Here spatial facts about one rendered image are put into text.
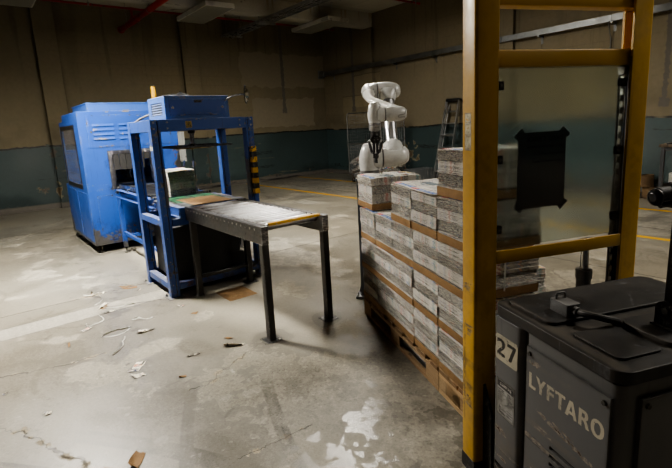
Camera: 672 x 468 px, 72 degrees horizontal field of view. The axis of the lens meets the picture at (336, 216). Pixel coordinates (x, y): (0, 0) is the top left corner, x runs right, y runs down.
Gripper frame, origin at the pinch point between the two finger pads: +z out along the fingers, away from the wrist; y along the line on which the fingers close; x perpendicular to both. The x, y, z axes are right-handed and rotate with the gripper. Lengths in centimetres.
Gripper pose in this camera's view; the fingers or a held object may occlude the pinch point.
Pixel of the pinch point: (375, 158)
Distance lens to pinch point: 356.1
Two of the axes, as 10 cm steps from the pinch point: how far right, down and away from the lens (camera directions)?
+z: 0.5, 9.8, 1.9
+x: -2.8, -1.7, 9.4
